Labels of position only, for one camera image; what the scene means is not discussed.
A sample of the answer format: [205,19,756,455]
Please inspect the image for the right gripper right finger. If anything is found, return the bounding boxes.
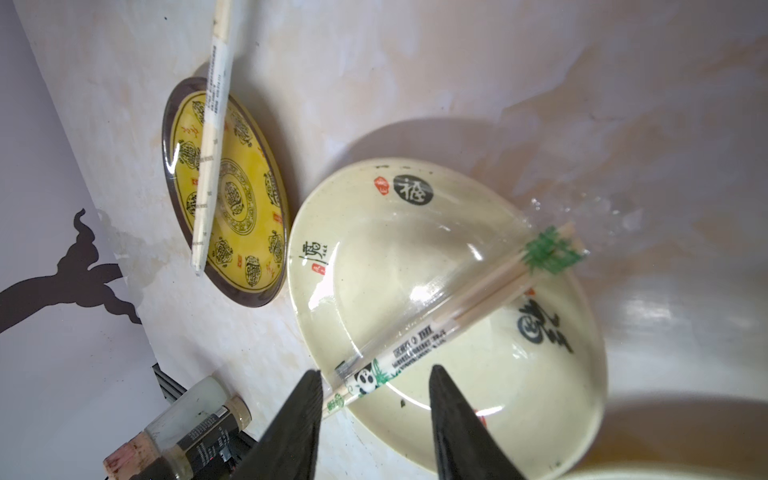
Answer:
[429,365,523,479]

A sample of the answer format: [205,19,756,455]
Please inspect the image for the cream plate with calligraphy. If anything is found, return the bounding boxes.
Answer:
[287,158,607,479]

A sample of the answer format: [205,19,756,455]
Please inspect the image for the cream plate with green patch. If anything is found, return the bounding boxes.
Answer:
[562,465,754,480]

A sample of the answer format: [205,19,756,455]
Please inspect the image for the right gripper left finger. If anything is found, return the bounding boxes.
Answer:
[231,370,323,479]

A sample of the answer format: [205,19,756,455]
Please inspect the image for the pink lid spice jar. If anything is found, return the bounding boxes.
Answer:
[103,372,229,479]

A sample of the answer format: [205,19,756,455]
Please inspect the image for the black lid spice jar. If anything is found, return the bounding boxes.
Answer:
[131,395,251,480]

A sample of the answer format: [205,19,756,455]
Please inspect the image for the yellow patterned plate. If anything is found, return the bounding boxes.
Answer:
[162,77,290,308]

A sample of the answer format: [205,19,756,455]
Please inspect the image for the wrapped chopsticks on yellow plate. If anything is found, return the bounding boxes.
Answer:
[191,0,235,276]

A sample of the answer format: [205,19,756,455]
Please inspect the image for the wrapped chopsticks panda wrapper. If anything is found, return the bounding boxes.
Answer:
[322,222,590,419]

